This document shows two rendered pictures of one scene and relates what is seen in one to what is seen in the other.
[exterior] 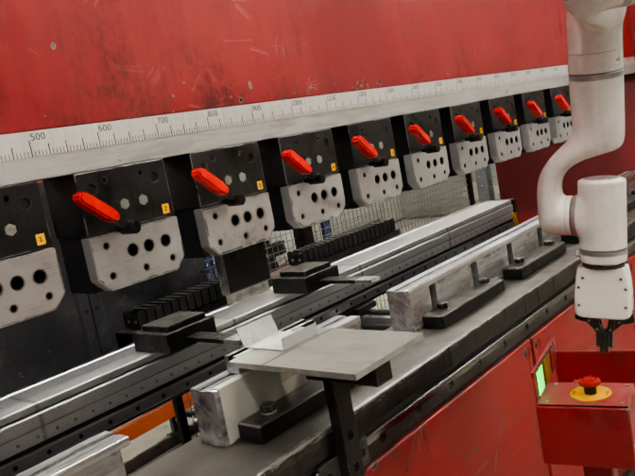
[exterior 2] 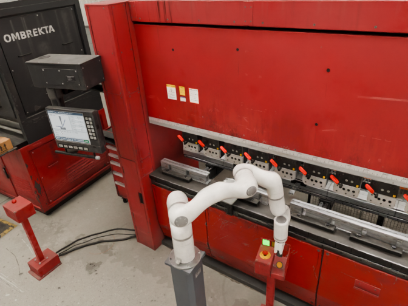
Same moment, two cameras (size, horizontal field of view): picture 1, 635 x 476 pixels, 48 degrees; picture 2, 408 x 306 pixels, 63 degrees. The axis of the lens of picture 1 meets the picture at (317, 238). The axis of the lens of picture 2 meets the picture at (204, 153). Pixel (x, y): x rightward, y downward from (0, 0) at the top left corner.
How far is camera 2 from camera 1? 2.42 m
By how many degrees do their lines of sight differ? 82
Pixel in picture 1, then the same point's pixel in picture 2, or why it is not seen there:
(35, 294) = (193, 149)
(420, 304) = (295, 209)
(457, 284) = (319, 217)
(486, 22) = (388, 152)
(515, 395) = (305, 252)
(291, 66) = (258, 135)
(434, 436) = (260, 229)
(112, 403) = not seen: hidden behind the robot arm
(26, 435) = (220, 163)
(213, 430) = not seen: hidden behind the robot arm
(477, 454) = not seen: hidden behind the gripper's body
